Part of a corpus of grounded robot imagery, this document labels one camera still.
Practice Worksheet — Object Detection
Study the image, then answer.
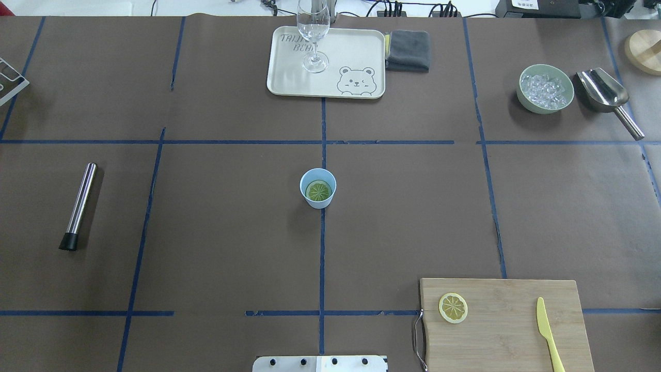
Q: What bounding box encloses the steel ice scoop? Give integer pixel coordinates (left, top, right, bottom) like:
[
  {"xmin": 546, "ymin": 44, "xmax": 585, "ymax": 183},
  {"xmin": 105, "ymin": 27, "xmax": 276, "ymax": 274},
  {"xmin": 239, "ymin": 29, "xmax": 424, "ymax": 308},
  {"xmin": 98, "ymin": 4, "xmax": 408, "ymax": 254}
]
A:
[{"xmin": 576, "ymin": 68, "xmax": 645, "ymax": 141}]

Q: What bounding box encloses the cream bear tray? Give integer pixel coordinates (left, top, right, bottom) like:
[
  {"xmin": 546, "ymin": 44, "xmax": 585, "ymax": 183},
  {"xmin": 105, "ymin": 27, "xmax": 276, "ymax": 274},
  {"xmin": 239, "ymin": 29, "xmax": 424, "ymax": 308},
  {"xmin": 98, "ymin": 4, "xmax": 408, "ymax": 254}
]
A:
[{"xmin": 266, "ymin": 26, "xmax": 386, "ymax": 99}]

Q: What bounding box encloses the lemon slice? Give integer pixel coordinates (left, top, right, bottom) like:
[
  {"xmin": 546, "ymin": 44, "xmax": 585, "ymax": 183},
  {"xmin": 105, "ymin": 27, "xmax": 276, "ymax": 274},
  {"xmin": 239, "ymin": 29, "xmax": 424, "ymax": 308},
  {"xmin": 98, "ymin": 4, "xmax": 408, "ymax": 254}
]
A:
[
  {"xmin": 304, "ymin": 180, "xmax": 332, "ymax": 202},
  {"xmin": 437, "ymin": 292, "xmax": 469, "ymax": 323}
]

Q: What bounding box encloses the clear wine glass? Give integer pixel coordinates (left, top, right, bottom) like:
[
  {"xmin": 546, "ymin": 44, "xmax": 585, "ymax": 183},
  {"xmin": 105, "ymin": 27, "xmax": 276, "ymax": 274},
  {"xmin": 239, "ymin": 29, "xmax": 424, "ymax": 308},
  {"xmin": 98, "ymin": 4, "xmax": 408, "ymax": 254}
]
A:
[{"xmin": 296, "ymin": 1, "xmax": 331, "ymax": 73}]

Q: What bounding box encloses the bamboo cutting board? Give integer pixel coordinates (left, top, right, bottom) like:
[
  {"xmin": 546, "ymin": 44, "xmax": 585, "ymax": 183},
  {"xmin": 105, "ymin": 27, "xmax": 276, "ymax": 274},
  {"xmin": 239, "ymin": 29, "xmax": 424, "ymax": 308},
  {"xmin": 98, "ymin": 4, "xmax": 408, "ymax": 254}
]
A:
[{"xmin": 420, "ymin": 278, "xmax": 594, "ymax": 371}]

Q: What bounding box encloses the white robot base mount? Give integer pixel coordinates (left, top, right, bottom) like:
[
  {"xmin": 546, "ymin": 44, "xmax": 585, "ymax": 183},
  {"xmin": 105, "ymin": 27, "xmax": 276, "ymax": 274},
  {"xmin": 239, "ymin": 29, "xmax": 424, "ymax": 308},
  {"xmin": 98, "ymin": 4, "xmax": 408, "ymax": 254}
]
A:
[{"xmin": 252, "ymin": 354, "xmax": 389, "ymax": 371}]

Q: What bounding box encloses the white cup rack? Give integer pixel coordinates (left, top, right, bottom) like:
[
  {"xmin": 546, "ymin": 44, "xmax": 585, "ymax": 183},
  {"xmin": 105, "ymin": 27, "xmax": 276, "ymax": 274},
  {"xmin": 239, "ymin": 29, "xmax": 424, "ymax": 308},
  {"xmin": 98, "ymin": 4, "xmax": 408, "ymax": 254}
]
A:
[{"xmin": 0, "ymin": 58, "xmax": 30, "ymax": 106}]

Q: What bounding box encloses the yellow plastic knife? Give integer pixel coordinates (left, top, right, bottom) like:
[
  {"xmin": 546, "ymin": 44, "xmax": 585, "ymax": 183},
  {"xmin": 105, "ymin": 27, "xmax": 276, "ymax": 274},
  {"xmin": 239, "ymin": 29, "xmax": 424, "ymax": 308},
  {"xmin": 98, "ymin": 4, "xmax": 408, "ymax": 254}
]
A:
[{"xmin": 536, "ymin": 297, "xmax": 565, "ymax": 371}]

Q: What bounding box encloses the light blue cup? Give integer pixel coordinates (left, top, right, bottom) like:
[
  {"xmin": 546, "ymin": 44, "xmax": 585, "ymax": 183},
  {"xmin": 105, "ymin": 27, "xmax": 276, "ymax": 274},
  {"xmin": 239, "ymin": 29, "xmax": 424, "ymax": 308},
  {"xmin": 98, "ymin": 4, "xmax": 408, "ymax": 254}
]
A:
[{"xmin": 300, "ymin": 168, "xmax": 337, "ymax": 209}]

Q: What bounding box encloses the green bowl of ice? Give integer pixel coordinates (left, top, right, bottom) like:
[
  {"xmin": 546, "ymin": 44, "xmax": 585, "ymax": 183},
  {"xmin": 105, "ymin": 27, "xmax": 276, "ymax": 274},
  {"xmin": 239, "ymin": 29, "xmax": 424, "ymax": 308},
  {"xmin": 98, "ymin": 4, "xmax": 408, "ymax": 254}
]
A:
[{"xmin": 515, "ymin": 64, "xmax": 575, "ymax": 115}]

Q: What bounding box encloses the steel muddler black tip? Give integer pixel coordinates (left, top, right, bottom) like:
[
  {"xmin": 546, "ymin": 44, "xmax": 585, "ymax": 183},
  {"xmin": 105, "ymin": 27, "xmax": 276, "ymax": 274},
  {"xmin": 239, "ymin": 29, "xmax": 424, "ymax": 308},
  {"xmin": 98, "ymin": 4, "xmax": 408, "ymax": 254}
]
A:
[{"xmin": 58, "ymin": 163, "xmax": 97, "ymax": 251}]

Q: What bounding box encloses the grey folded cloth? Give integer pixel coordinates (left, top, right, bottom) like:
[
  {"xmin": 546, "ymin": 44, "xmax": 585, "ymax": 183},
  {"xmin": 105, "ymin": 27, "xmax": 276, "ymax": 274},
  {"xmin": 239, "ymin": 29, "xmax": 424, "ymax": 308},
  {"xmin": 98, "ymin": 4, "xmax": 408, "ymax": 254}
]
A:
[{"xmin": 385, "ymin": 30, "xmax": 432, "ymax": 72}]

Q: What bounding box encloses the black computer box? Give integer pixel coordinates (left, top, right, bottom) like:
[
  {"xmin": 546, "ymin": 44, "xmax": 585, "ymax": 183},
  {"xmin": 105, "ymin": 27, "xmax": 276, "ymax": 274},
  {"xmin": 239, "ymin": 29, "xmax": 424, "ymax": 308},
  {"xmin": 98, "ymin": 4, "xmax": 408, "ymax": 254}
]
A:
[{"xmin": 494, "ymin": 1, "xmax": 608, "ymax": 19}]

